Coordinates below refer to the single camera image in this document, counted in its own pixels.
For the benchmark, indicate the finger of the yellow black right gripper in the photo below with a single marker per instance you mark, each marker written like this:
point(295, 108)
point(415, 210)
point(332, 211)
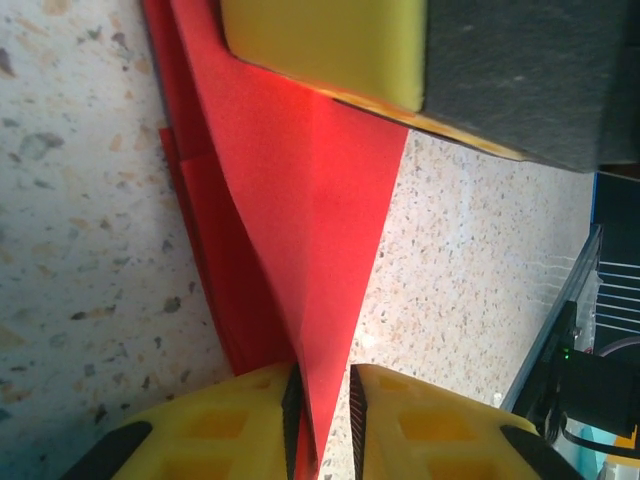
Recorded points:
point(350, 45)

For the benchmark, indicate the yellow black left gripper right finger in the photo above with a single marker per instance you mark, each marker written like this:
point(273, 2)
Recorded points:
point(440, 440)

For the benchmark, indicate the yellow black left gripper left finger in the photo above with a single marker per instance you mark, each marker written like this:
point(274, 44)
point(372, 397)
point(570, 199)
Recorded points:
point(210, 440)

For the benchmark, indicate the red cloth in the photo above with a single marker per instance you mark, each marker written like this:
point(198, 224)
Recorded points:
point(300, 200)

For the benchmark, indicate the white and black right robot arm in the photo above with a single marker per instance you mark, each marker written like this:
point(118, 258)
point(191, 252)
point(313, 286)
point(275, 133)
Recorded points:
point(595, 385)

